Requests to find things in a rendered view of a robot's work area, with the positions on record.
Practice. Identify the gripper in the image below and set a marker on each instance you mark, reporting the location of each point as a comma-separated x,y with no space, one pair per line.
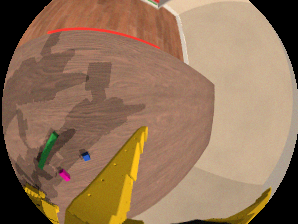
107,198

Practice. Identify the small blue cube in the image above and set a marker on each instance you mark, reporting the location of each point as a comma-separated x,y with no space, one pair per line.
86,156

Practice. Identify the green rod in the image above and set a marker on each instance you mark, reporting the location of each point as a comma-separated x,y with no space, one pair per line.
47,149

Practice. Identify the magenta rod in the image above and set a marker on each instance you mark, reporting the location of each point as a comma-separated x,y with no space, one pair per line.
64,175

